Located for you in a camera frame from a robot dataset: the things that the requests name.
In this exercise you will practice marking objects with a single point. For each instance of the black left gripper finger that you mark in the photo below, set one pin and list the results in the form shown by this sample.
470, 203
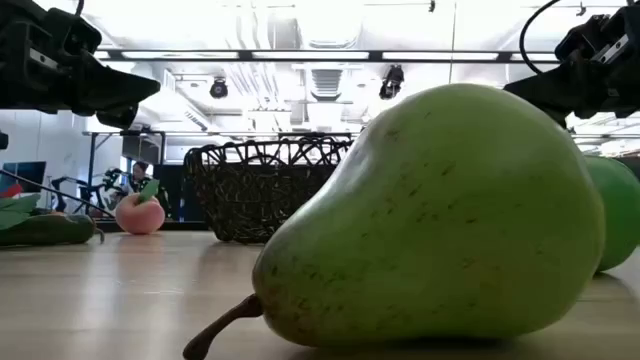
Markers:
120, 117
115, 87

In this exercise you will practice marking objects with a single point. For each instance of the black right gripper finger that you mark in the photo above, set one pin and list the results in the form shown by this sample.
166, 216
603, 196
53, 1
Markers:
550, 87
569, 114

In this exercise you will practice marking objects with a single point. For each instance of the bright green apple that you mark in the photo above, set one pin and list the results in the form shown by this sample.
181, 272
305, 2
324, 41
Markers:
622, 215

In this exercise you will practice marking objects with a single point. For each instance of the red chili with green top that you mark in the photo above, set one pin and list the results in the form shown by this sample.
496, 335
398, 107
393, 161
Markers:
11, 191

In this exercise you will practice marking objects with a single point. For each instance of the dark green cucumber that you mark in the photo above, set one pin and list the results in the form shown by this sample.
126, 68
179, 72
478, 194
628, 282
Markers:
50, 230

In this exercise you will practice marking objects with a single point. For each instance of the green pear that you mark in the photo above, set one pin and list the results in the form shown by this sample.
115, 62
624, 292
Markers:
425, 225

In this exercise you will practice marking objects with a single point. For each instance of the black background robot arm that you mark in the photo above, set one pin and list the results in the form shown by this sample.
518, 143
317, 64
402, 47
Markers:
107, 181

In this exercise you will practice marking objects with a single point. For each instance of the person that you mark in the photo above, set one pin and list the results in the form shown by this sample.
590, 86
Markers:
135, 181

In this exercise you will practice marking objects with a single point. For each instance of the dark computer monitor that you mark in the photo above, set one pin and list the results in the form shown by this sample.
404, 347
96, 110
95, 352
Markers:
27, 172

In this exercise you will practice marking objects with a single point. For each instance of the pink peach with leaf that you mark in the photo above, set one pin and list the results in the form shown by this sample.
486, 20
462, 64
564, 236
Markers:
137, 217

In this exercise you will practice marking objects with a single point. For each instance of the black ceiling spot lamp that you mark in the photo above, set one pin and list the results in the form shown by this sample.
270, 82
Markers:
218, 88
391, 81

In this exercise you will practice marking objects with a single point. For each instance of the black overhead light bar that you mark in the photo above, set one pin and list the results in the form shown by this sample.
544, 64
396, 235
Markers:
245, 55

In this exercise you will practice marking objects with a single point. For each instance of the black background frame stand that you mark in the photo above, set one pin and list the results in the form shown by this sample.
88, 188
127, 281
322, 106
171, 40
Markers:
91, 160

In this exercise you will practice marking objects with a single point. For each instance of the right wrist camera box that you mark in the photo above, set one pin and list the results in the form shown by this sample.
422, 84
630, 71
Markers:
582, 40

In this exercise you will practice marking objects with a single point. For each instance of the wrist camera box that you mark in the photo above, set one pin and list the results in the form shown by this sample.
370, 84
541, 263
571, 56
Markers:
70, 30
582, 40

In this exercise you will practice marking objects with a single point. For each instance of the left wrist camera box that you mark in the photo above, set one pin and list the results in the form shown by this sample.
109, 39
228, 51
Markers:
70, 30

